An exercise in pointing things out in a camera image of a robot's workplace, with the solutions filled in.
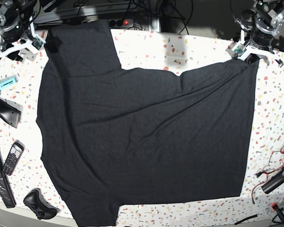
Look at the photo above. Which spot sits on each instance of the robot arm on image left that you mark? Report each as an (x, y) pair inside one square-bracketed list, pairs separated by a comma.
[(17, 29)]

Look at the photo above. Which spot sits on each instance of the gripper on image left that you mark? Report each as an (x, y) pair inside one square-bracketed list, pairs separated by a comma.
[(15, 50)]

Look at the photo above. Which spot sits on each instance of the power strip with red switch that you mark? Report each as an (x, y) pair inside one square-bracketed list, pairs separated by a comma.
[(119, 23)]

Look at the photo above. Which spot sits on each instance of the black game controller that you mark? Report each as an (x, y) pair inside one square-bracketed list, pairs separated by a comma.
[(33, 202)]

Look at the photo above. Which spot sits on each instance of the red black clamp tool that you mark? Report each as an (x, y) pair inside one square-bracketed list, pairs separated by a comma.
[(278, 211)]

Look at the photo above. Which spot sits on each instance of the black cylinder handle right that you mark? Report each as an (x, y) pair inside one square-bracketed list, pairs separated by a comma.
[(274, 182)]

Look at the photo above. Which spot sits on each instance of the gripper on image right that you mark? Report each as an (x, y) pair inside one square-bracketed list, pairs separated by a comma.
[(244, 48)]

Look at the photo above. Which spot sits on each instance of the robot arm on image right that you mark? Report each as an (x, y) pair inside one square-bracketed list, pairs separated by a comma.
[(258, 27)]

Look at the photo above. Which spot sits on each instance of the black plastic handle left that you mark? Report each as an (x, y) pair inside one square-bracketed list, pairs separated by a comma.
[(10, 112)]

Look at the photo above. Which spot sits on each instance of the black remote control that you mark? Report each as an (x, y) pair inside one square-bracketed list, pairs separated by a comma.
[(13, 157)]

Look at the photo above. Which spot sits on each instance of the black T-shirt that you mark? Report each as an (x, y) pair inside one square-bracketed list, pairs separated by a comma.
[(114, 137)]

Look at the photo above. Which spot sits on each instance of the turquoise highlighter pen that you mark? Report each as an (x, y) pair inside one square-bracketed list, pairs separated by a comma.
[(7, 82)]

